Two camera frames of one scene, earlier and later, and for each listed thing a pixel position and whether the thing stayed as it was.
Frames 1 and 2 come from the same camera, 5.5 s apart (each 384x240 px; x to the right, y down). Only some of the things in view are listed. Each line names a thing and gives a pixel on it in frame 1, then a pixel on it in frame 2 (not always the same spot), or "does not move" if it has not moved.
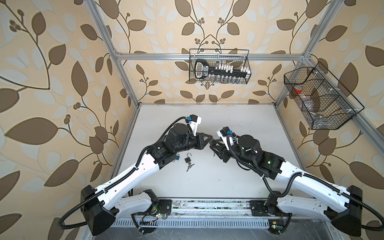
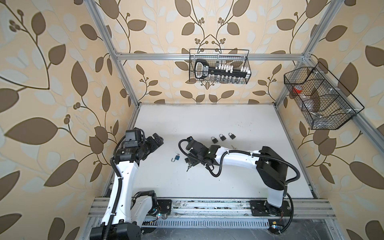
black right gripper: (222, 152) → (192, 161)
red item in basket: (297, 89) does not move
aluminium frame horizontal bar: (210, 56) does not move
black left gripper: (200, 142) → (154, 145)
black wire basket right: (324, 103) does not move
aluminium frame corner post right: (333, 7) does not move
